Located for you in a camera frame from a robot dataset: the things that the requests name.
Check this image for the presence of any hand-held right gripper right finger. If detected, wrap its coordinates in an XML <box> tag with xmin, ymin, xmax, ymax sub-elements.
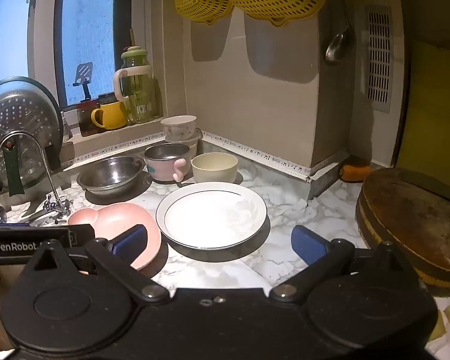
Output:
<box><xmin>270</xmin><ymin>226</ymin><xmax>419</xmax><ymax>304</ymax></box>

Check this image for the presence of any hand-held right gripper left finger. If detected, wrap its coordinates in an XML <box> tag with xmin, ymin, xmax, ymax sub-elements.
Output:
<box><xmin>20</xmin><ymin>224</ymin><xmax>170</xmax><ymax>304</ymax></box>

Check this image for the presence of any pink steel-lined cup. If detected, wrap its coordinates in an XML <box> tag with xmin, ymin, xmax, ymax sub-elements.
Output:
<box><xmin>144</xmin><ymin>143</ymin><xmax>191</xmax><ymax>183</ymax></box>

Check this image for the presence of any cream bowl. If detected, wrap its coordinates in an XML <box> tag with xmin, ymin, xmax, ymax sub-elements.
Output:
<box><xmin>191</xmin><ymin>152</ymin><xmax>239</xmax><ymax>185</ymax></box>

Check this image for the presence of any pink gourd-shaped plate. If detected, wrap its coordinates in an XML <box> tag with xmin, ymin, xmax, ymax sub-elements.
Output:
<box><xmin>67</xmin><ymin>202</ymin><xmax>162</xmax><ymax>271</ymax></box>

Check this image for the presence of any chrome faucet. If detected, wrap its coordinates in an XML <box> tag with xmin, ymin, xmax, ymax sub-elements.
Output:
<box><xmin>0</xmin><ymin>130</ymin><xmax>74</xmax><ymax>226</ymax></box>

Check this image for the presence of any stainless steel bowl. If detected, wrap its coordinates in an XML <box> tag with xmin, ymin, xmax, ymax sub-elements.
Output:
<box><xmin>76</xmin><ymin>156</ymin><xmax>145</xmax><ymax>196</ymax></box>

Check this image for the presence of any white plate dark rim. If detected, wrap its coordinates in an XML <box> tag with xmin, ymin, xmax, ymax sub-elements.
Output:
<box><xmin>156</xmin><ymin>182</ymin><xmax>268</xmax><ymax>250</ymax></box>

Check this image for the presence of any orange sponge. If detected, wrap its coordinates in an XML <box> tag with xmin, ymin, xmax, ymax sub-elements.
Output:
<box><xmin>338</xmin><ymin>155</ymin><xmax>372</xmax><ymax>184</ymax></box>

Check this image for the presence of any black lid rack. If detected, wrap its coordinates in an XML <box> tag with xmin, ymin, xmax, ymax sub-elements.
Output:
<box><xmin>0</xmin><ymin>142</ymin><xmax>62</xmax><ymax>196</ymax></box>

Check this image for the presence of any printed edge tape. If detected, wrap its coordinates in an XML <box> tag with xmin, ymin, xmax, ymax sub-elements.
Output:
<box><xmin>60</xmin><ymin>130</ymin><xmax>313</xmax><ymax>181</ymax></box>

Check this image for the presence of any round wooden chopping block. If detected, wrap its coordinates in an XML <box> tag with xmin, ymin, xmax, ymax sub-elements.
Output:
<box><xmin>355</xmin><ymin>167</ymin><xmax>450</xmax><ymax>298</ymax></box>

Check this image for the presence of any white floral bowl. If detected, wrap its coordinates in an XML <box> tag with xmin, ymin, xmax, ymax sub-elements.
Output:
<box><xmin>160</xmin><ymin>115</ymin><xmax>198</xmax><ymax>142</ymax></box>

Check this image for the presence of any yellow mug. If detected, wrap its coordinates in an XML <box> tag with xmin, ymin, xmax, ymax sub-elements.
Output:
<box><xmin>91</xmin><ymin>101</ymin><xmax>128</xmax><ymax>131</ymax></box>

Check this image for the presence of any dark glass jar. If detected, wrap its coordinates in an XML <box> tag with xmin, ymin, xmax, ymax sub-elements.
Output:
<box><xmin>76</xmin><ymin>101</ymin><xmax>100</xmax><ymax>138</ymax></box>

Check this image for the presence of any perforated metal steamer plate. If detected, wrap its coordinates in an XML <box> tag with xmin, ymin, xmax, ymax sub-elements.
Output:
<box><xmin>0</xmin><ymin>85</ymin><xmax>58</xmax><ymax>190</ymax></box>

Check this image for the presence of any glass lid green rim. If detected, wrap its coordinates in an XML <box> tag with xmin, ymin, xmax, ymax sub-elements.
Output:
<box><xmin>0</xmin><ymin>76</ymin><xmax>65</xmax><ymax>196</ymax></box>

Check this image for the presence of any yellow board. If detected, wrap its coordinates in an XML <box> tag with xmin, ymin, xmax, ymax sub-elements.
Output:
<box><xmin>395</xmin><ymin>39</ymin><xmax>450</xmax><ymax>196</ymax></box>

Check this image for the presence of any metal ladle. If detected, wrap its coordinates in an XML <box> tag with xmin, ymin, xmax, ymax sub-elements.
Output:
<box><xmin>325</xmin><ymin>0</ymin><xmax>357</xmax><ymax>65</ymax></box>

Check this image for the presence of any frosted window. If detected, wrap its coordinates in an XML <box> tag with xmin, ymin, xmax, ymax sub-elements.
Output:
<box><xmin>0</xmin><ymin>0</ymin><xmax>117</xmax><ymax>109</ymax></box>

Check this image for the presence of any dark green handle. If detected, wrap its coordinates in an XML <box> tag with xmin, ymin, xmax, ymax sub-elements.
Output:
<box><xmin>5</xmin><ymin>145</ymin><xmax>25</xmax><ymax>196</ymax></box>

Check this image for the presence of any green glass jug white handle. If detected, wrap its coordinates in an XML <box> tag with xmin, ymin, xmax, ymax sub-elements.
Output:
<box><xmin>113</xmin><ymin>45</ymin><xmax>163</xmax><ymax>125</ymax></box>

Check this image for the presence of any wall vent grille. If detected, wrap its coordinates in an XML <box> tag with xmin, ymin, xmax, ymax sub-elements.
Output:
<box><xmin>363</xmin><ymin>5</ymin><xmax>393</xmax><ymax>114</ymax></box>

